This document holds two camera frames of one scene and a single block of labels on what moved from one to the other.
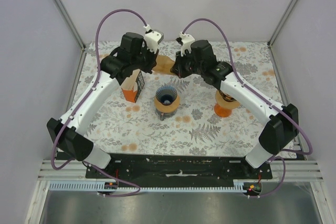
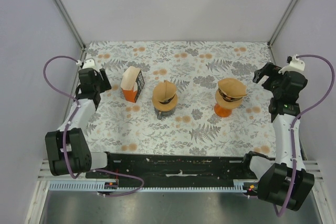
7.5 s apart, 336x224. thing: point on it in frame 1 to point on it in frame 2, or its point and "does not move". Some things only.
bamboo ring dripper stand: x=224 y=104 does not move
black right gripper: x=178 y=68 to x=269 y=70
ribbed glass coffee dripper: x=226 y=96 does not move
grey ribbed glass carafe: x=163 y=115 does not move
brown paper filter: x=164 y=63 to x=164 y=90
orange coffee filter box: x=133 y=86 does not move
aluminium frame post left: x=62 y=7 does not move
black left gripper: x=153 y=56 to x=105 y=84
